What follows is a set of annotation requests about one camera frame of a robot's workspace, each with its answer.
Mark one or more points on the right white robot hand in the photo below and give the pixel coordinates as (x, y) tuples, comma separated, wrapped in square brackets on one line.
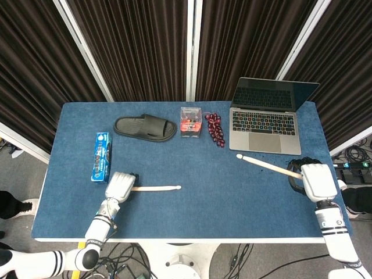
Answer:
[(312, 181)]

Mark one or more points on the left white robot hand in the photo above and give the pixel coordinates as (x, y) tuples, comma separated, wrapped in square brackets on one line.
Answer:
[(120, 186)]

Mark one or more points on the white wooden drumstick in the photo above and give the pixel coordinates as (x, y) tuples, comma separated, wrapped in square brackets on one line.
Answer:
[(267, 166), (157, 188)]

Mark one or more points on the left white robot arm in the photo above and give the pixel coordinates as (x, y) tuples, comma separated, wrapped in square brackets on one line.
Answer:
[(75, 247)]

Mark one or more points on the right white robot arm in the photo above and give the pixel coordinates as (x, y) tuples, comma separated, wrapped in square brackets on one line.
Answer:
[(340, 238)]

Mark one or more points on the blue snack package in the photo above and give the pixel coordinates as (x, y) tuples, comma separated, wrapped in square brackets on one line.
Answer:
[(101, 158)]

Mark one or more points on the white sneaker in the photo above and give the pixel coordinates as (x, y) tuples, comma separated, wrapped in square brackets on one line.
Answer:
[(26, 207), (348, 200)]

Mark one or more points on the black power strip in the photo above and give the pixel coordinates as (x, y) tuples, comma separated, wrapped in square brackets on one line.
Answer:
[(354, 165)]

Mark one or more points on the black rubber slipper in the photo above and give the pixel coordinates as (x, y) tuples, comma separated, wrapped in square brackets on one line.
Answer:
[(145, 128)]

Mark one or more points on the grey open laptop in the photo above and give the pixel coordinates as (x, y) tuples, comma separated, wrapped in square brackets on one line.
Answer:
[(267, 125)]

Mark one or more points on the blue table mat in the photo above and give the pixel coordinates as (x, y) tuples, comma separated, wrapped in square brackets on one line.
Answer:
[(203, 209)]

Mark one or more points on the clear plastic box red contents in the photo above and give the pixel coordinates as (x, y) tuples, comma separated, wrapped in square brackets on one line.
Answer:
[(191, 122)]

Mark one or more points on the yellow floor tape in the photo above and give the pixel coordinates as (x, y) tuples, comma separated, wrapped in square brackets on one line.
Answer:
[(76, 273)]

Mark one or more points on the white table base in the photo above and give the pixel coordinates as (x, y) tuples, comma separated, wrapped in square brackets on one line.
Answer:
[(186, 261)]

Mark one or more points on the dark red grape bunch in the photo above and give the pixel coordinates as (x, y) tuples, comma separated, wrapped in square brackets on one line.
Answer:
[(215, 129)]

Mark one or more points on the dark pleated curtain panel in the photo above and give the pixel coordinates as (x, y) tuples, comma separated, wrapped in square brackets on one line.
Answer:
[(133, 49), (35, 72), (337, 72), (247, 46)]

